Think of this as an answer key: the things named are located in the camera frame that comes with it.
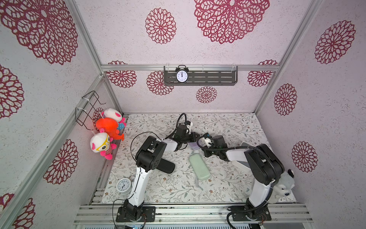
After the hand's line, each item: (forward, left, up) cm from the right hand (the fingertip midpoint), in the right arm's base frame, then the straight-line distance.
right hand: (202, 146), depth 99 cm
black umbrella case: (-16, +23, +2) cm, 28 cm away
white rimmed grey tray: (-20, -14, +24) cm, 34 cm away
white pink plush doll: (+12, +59, +19) cm, 63 cm away
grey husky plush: (-30, -35, +17) cm, 49 cm away
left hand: (+7, +1, +3) cm, 8 cm away
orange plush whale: (+2, +58, +18) cm, 61 cm away
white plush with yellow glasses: (-11, +58, +19) cm, 62 cm away
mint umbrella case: (-15, +2, 0) cm, 15 cm away
